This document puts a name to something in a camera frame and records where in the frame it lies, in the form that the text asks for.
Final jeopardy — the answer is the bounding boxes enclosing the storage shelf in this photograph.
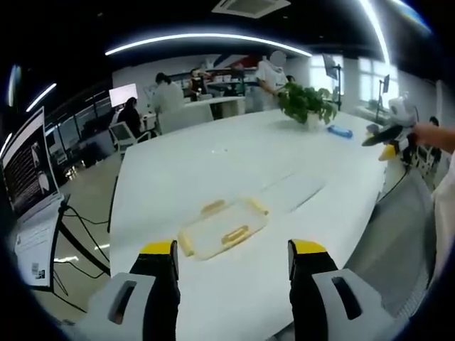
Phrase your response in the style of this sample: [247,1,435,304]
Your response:
[203,65,259,97]

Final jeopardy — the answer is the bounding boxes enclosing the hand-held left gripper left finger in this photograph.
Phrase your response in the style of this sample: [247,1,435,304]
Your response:
[76,239,182,341]

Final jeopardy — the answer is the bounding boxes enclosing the short ceiling light strip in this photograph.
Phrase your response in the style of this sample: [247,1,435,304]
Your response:
[26,82,58,113]

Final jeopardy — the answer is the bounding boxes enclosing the white office chair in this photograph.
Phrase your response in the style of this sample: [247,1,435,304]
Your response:
[107,120,139,154]

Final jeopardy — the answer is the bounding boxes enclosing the black floor cable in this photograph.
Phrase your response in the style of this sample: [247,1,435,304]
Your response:
[53,173,120,281]

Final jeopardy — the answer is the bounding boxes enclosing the bright desktop monitor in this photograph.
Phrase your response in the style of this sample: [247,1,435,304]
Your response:
[108,83,139,108]

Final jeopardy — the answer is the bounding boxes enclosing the black camera stand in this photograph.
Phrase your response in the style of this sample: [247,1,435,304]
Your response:
[377,73,392,124]

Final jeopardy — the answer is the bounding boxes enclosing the clear plastic lid yellow clips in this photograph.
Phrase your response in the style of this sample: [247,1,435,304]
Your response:
[176,197,270,262]

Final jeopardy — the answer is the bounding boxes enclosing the long curved ceiling light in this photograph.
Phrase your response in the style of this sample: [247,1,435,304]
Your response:
[105,33,314,58]

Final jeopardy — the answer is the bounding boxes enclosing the person's right hand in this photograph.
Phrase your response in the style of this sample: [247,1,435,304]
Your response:
[412,121,437,146]

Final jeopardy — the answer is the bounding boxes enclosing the person's white clothing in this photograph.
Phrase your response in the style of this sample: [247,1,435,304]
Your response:
[430,169,455,288]

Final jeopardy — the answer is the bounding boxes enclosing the ceiling air vent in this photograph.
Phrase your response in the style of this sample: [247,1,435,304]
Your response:
[211,0,293,19]

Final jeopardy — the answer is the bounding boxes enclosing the monitor on black pole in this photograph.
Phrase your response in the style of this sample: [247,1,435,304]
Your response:
[321,53,345,112]

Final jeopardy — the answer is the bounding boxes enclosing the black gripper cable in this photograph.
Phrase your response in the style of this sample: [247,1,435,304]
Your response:
[378,156,415,203]

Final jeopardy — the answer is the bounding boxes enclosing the green potted plant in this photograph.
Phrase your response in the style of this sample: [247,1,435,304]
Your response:
[276,82,338,126]

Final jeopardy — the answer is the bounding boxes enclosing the white counter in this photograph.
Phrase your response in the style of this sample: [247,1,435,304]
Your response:
[183,95,247,122]

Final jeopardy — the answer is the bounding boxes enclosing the open white laptop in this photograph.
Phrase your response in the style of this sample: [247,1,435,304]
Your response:
[0,105,65,289]

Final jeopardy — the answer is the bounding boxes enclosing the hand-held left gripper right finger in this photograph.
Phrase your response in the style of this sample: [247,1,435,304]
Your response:
[287,238,396,341]

